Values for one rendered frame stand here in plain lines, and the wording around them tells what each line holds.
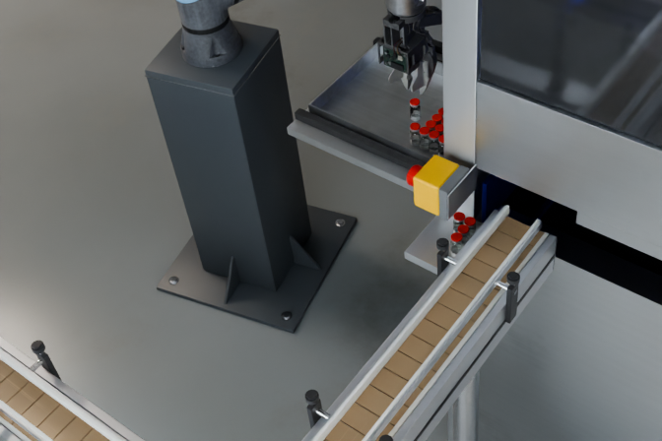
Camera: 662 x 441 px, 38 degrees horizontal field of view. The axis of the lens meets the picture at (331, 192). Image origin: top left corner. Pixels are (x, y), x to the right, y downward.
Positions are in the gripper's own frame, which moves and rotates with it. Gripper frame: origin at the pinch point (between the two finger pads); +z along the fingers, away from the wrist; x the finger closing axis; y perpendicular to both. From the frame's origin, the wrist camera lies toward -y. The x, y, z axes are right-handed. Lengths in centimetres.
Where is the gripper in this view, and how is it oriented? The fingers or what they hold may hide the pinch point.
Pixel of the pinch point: (416, 84)
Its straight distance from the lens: 196.1
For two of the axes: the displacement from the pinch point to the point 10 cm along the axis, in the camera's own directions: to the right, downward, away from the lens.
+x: 7.8, 3.9, -4.8
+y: -6.1, 6.1, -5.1
